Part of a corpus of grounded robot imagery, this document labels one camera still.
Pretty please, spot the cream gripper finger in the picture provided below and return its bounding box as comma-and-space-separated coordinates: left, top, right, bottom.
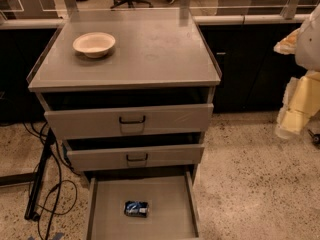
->
275, 71, 320, 139
274, 29, 300, 55

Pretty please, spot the blue crushed pepsi can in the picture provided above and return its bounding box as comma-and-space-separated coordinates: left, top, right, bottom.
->
124, 201, 149, 218

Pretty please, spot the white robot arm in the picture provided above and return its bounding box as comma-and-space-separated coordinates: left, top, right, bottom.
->
274, 5, 320, 139

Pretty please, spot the grey middle drawer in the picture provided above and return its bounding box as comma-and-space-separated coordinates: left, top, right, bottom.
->
67, 144, 204, 171

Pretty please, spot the grey drawer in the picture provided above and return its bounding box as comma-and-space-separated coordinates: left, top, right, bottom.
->
67, 144, 204, 171
45, 104, 213, 139
83, 170, 201, 240

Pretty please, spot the grey drawer cabinet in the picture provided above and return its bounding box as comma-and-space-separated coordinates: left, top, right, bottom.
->
26, 7, 223, 240

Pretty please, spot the grey bottom drawer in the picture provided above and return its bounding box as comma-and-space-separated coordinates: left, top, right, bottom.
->
83, 170, 201, 240

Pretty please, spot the grey top drawer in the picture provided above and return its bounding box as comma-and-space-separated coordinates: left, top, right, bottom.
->
45, 104, 213, 139

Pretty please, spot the dark caster wheel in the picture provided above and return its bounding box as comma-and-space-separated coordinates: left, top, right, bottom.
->
308, 130, 320, 146

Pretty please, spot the white paper bowl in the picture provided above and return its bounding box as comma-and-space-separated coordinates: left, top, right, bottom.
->
73, 32, 116, 59

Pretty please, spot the black metal floor bar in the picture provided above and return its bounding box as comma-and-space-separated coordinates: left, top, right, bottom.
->
24, 130, 55, 221

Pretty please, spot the black floor cable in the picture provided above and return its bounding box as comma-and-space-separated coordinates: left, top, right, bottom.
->
21, 121, 81, 240

